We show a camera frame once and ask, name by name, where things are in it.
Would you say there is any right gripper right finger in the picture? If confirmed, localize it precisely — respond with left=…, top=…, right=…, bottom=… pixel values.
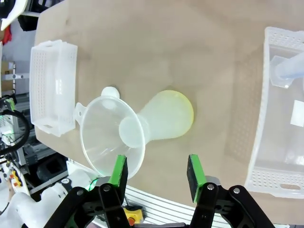
left=187, top=154, right=274, bottom=228

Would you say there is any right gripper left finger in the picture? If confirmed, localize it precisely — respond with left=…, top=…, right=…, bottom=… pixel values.
left=44, top=154, right=131, bottom=228

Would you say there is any clear plastic funnel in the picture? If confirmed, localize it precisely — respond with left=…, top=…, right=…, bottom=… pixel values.
left=73, top=96, right=146, bottom=180

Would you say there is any white round flask cap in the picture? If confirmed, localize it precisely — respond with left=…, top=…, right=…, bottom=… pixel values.
left=101, top=86, right=121, bottom=99

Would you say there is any clear plastic graduated cylinder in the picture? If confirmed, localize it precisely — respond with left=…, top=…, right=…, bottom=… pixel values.
left=270, top=52, right=304, bottom=89

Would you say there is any yellow emergency stop button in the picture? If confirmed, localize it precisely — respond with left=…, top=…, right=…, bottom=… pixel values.
left=123, top=206, right=145, bottom=226

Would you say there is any white perforated plastic basket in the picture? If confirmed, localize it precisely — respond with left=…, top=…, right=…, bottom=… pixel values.
left=29, top=40, right=78, bottom=138
left=244, top=26, right=304, bottom=199

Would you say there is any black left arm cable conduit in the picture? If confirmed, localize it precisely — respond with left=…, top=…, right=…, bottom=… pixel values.
left=0, top=110, right=31, bottom=152

